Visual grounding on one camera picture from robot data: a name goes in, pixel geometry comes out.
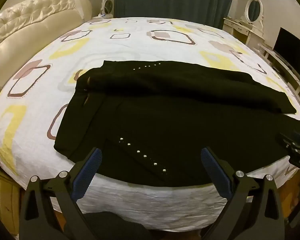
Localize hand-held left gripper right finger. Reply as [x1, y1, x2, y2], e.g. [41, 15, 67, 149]
[200, 147, 289, 240]

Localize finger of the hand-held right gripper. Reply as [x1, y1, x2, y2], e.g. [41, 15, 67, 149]
[277, 131, 300, 154]

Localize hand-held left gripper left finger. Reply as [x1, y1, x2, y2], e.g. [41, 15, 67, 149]
[19, 147, 103, 240]

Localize black pants with studs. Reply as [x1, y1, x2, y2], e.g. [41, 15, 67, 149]
[54, 60, 300, 188]

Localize person's dark trouser leg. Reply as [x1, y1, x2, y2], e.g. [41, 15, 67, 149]
[82, 211, 152, 240]

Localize white television stand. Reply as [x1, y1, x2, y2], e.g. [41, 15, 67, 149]
[259, 42, 300, 110]

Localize black flat television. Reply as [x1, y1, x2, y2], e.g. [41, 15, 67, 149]
[272, 27, 300, 81]

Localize white dressing table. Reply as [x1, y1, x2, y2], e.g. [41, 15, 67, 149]
[223, 16, 262, 47]

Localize white patterned bed sheet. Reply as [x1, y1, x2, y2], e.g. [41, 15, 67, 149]
[0, 17, 300, 232]

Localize white oval mirror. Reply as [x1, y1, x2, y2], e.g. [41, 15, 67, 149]
[244, 0, 265, 25]

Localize cream tufted headboard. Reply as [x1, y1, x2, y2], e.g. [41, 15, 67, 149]
[0, 0, 93, 98]

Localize small desk fan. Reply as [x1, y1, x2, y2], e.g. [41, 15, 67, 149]
[99, 0, 114, 18]

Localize dark teal curtain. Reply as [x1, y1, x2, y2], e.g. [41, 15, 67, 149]
[114, 0, 237, 29]

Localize wooden bed frame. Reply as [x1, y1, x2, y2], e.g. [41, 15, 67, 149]
[0, 164, 24, 237]

